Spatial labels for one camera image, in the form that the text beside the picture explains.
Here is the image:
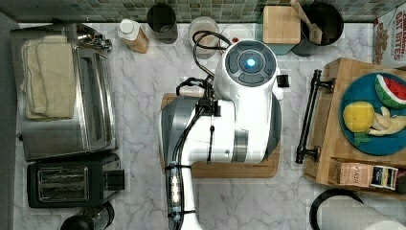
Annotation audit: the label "blue plate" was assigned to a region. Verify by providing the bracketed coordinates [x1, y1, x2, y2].
[338, 73, 406, 156]

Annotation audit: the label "paper towel roll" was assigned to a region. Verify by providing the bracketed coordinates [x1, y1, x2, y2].
[315, 195, 406, 230]

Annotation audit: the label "cereal box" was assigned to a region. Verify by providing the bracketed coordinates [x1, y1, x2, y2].
[373, 8, 406, 70]

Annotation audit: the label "black pot lid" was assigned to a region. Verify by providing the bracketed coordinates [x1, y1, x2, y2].
[60, 201, 115, 230]

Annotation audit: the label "wooden drawer box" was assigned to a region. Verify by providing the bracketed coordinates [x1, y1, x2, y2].
[304, 57, 405, 186]

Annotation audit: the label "dark grey cup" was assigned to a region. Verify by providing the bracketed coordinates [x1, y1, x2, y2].
[147, 4, 178, 44]

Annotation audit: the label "white-capped bottle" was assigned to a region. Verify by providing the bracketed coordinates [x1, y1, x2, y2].
[118, 19, 149, 54]

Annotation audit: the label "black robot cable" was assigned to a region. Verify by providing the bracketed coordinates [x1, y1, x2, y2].
[175, 30, 233, 97]

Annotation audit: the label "tea bag packets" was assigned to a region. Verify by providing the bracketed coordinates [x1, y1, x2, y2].
[330, 162, 405, 195]

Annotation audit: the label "glass jar of snacks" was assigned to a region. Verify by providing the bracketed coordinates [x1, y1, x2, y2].
[188, 16, 220, 60]

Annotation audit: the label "wooden spatula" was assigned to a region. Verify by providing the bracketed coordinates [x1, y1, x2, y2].
[290, 0, 323, 44]

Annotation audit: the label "banana toy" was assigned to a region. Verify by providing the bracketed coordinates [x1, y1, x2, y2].
[367, 106, 406, 136]

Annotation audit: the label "black drawer handle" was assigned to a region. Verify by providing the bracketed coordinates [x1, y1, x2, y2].
[295, 69, 336, 164]

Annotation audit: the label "black utensil holder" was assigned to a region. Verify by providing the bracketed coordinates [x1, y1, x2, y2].
[292, 2, 344, 57]

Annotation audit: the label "stainless steel toaster oven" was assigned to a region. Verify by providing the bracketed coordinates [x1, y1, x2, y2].
[11, 23, 118, 161]

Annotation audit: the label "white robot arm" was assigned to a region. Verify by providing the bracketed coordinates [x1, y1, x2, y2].
[158, 40, 282, 230]

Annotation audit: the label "black two-slot toaster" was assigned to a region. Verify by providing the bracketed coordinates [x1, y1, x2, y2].
[27, 152, 124, 208]

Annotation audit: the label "teal canister with wooden lid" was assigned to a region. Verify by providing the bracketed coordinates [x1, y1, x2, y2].
[255, 6, 301, 56]

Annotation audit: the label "folded beige towel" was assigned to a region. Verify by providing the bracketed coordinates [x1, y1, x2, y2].
[20, 35, 76, 121]

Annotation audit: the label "yellow lemon toy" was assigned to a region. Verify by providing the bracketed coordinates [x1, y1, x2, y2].
[343, 102, 374, 133]

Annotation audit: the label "watermelon slice toy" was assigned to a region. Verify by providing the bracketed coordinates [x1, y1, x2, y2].
[374, 74, 406, 108]

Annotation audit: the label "bamboo cutting board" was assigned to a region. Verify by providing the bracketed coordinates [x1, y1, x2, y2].
[159, 93, 282, 178]

